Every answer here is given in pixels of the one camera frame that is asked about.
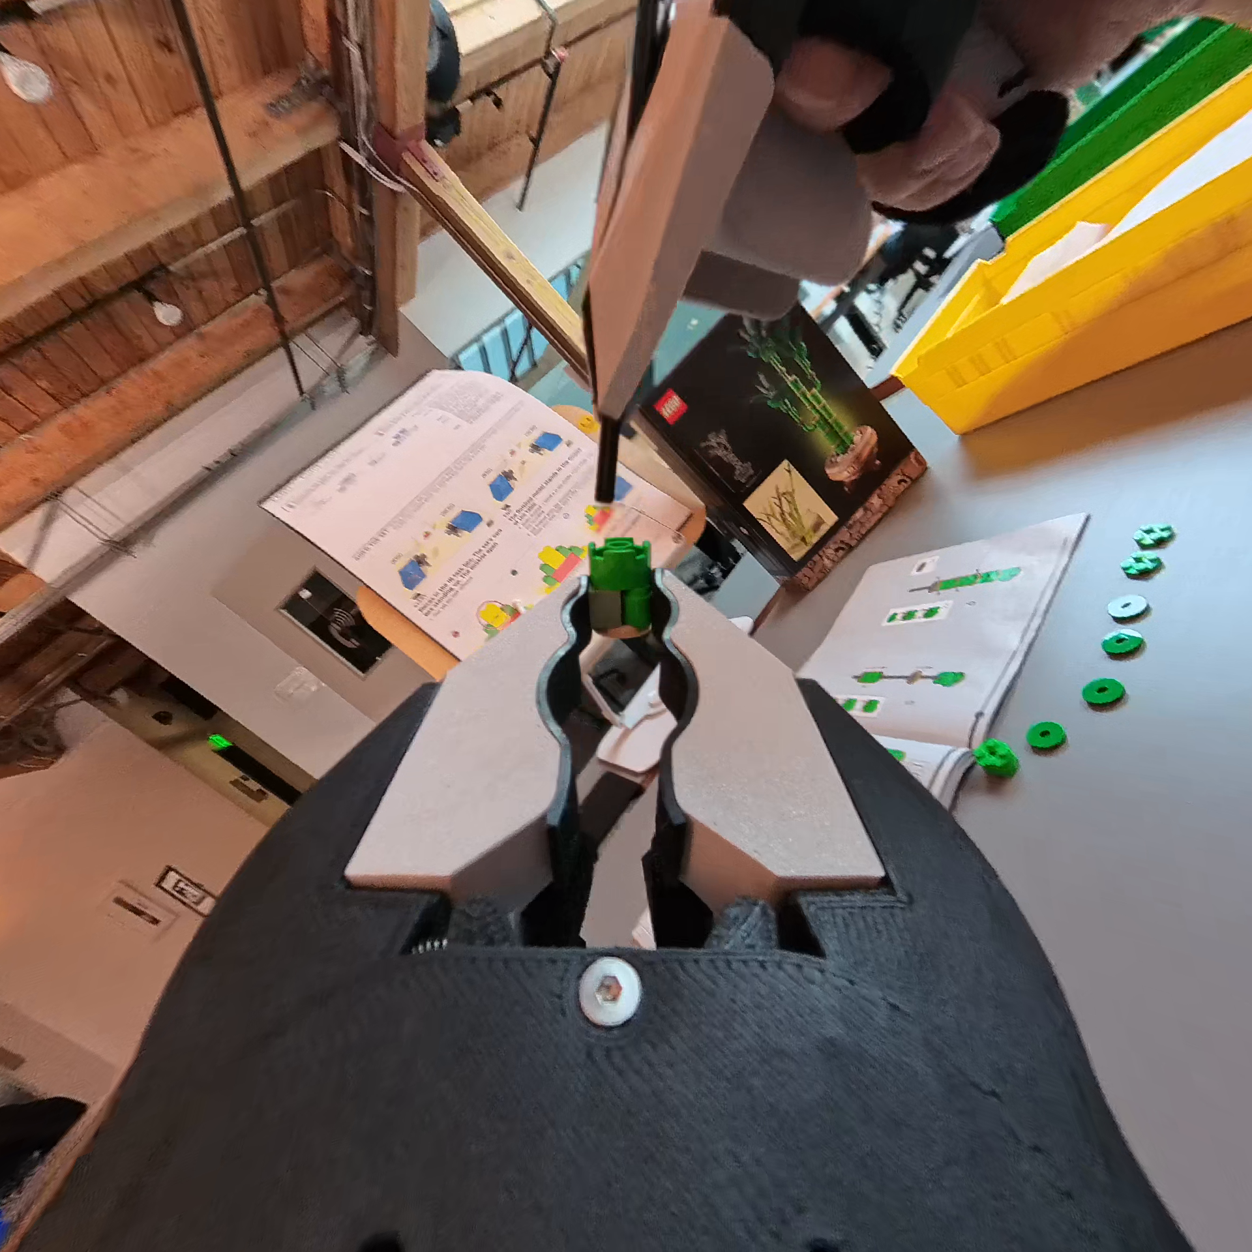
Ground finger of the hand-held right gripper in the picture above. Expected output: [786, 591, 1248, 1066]
[584, 0, 778, 425]

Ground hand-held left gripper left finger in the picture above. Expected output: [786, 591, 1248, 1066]
[345, 572, 599, 949]

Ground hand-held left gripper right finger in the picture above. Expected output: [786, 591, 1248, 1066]
[641, 572, 888, 949]

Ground green round brick stack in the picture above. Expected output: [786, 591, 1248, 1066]
[586, 536, 654, 640]

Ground grey desk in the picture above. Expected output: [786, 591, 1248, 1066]
[748, 323, 1252, 1252]

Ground person's right hand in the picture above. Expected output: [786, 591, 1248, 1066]
[773, 0, 1252, 189]

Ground black toy set box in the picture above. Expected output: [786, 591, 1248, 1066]
[635, 308, 929, 597]

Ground row of small green pieces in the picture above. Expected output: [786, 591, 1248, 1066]
[973, 523, 1176, 783]

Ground open instruction booklet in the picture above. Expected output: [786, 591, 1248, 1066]
[797, 514, 1091, 810]

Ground white paper sheet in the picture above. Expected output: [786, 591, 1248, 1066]
[1003, 133, 1252, 302]

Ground yellow storage bin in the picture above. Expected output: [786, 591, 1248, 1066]
[892, 69, 1252, 436]

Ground printed instruction sheet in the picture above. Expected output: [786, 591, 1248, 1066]
[258, 368, 688, 661]

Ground green storage bin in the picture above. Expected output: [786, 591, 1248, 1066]
[990, 18, 1252, 240]

